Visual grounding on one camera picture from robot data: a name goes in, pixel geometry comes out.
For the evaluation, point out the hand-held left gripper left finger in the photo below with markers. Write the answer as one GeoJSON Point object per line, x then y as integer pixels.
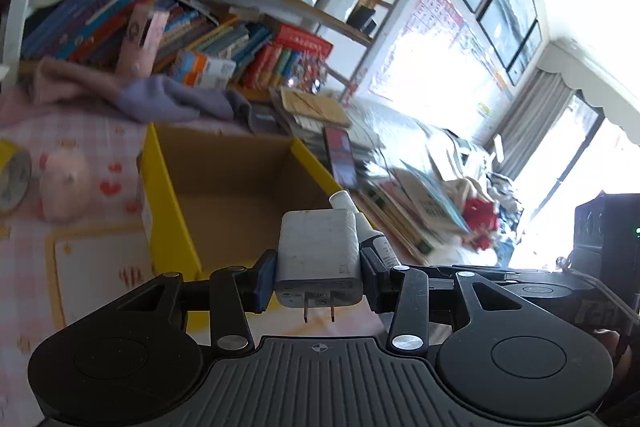
{"type": "Point", "coordinates": [265, 282]}

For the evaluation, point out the white storage box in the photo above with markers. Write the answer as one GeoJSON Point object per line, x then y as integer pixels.
{"type": "Point", "coordinates": [337, 2]}

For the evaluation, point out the purple cloth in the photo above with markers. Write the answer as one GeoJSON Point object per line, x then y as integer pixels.
{"type": "Point", "coordinates": [165, 99]}

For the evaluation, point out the pink plush toy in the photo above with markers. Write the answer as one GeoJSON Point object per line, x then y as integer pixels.
{"type": "Point", "coordinates": [65, 187]}

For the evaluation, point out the white spray bottle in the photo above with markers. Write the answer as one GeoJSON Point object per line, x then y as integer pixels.
{"type": "Point", "coordinates": [372, 239]}

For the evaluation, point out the grey curtain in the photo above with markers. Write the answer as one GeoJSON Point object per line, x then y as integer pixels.
{"type": "Point", "coordinates": [535, 122]}

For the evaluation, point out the black smartphone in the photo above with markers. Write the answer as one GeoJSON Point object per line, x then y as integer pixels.
{"type": "Point", "coordinates": [342, 157]}

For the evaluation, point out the white scalloped valance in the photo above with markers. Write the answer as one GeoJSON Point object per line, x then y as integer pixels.
{"type": "Point", "coordinates": [590, 77]}

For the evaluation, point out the pile of books and papers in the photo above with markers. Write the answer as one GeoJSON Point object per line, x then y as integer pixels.
{"type": "Point", "coordinates": [425, 202]}

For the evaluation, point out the row of colourful books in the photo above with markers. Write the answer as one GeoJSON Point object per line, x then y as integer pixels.
{"type": "Point", "coordinates": [90, 22]}

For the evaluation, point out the yellow cardboard box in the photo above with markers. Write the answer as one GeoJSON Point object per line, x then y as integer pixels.
{"type": "Point", "coordinates": [235, 167]}

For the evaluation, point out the brown paper envelope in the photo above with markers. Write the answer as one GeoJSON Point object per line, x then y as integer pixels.
{"type": "Point", "coordinates": [315, 107]}

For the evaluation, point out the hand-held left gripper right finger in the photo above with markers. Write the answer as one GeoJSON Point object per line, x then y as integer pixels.
{"type": "Point", "coordinates": [372, 277]}

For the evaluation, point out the yellow packing tape roll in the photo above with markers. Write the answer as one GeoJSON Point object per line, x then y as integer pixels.
{"type": "Point", "coordinates": [12, 182]}

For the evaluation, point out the pink checked tablecloth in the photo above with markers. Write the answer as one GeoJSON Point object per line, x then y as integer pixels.
{"type": "Point", "coordinates": [100, 132]}

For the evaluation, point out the red wall calendar poster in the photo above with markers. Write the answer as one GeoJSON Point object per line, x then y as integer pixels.
{"type": "Point", "coordinates": [435, 22]}

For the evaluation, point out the white charger adapter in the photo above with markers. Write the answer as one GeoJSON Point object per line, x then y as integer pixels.
{"type": "Point", "coordinates": [317, 252]}

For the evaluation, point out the red cloth item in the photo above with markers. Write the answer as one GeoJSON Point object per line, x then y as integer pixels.
{"type": "Point", "coordinates": [480, 222]}

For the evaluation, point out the orange and white box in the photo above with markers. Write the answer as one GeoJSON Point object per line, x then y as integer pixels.
{"type": "Point", "coordinates": [200, 67]}

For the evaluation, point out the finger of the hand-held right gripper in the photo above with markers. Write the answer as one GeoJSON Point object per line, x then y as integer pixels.
{"type": "Point", "coordinates": [445, 271]}

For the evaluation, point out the red boxed book set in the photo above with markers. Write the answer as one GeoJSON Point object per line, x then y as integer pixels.
{"type": "Point", "coordinates": [300, 39]}

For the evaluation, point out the pink cloth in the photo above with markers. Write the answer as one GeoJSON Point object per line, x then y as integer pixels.
{"type": "Point", "coordinates": [65, 79]}

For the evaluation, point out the small black box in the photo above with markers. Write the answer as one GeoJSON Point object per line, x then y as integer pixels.
{"type": "Point", "coordinates": [362, 19]}

